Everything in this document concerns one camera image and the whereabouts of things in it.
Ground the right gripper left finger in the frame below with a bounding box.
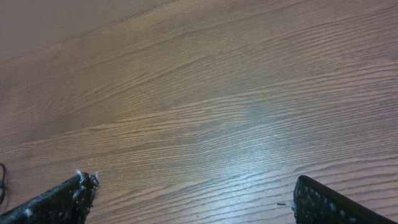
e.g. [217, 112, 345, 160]
[1, 170, 99, 224]

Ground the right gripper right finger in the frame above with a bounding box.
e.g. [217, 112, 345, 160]
[293, 175, 397, 224]

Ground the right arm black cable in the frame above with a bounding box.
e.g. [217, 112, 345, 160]
[0, 162, 7, 205]

